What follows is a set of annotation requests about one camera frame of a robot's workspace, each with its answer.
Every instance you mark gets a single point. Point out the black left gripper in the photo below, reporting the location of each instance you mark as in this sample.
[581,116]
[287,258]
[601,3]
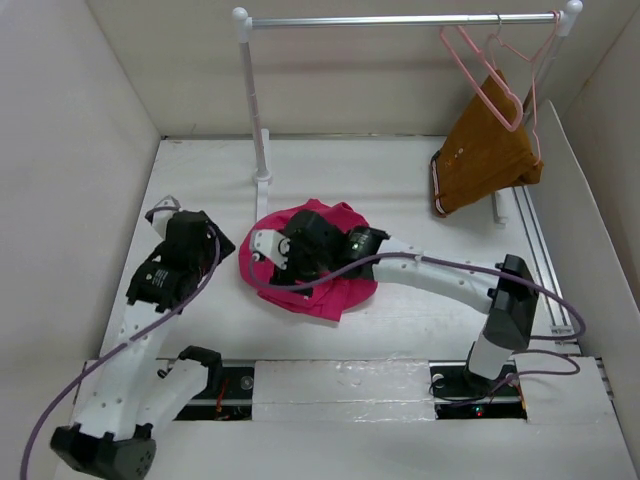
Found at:
[226,248]

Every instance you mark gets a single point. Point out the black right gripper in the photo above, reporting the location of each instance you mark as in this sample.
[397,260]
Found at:
[291,274]

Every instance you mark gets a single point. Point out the pink trousers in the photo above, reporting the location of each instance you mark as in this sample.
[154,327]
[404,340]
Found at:
[328,300]

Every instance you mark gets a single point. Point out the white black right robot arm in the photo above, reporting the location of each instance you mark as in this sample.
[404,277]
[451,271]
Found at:
[507,298]

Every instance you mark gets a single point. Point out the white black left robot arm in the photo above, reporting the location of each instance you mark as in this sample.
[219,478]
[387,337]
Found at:
[114,436]

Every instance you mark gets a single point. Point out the brown trousers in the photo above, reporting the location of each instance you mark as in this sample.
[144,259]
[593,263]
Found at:
[478,158]

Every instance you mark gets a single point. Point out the pink hanger with brown trousers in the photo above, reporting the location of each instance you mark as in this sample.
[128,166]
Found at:
[539,64]

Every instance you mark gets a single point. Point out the white clothes rack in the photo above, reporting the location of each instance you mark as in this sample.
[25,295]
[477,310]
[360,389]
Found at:
[245,24]

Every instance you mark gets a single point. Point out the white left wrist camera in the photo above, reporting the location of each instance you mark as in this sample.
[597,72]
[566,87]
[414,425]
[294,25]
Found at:
[160,214]

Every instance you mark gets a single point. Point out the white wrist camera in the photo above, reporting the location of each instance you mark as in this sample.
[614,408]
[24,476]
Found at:
[272,245]
[160,214]

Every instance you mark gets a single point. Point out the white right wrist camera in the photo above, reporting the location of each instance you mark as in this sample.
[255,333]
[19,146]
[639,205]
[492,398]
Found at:
[272,245]

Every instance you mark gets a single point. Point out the aluminium side rail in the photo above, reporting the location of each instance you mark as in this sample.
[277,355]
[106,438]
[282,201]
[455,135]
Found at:
[561,323]

